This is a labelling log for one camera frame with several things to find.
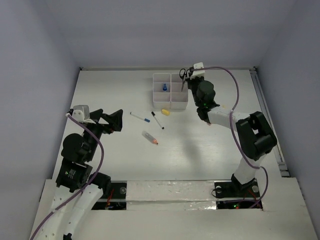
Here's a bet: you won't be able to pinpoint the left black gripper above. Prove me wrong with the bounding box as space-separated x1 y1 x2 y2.
84 108 123 160

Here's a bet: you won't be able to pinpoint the black handled scissors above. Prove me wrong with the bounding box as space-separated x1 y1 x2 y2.
179 68 188 92

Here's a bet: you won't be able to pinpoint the blue capped clear bottle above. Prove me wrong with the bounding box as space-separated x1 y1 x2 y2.
162 83 168 92

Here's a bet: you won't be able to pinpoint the blue capped white marker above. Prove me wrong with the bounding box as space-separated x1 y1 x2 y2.
130 111 150 123

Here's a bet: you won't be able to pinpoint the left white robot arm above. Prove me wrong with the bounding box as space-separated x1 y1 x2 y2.
30 105 124 240

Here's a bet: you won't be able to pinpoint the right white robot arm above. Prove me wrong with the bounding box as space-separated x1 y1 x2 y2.
180 73 278 196

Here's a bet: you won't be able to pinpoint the white organizer right column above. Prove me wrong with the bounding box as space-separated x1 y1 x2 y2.
170 73 188 110

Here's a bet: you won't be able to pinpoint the yellow eraser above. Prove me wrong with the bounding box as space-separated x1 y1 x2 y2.
161 109 170 116

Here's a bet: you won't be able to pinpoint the orange tipped clear tube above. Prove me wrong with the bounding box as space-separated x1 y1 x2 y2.
141 130 159 145

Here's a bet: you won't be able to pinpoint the black capped white marker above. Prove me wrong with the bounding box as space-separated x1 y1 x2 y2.
151 111 165 130

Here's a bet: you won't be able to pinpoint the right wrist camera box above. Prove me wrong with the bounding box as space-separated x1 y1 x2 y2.
189 62 205 80

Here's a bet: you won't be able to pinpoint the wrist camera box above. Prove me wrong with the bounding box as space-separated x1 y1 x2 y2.
189 62 205 80
66 105 92 123

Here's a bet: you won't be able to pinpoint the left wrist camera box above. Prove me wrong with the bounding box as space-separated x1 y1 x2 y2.
66 105 92 123

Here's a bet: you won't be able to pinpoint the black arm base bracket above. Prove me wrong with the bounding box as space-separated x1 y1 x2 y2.
211 181 241 199

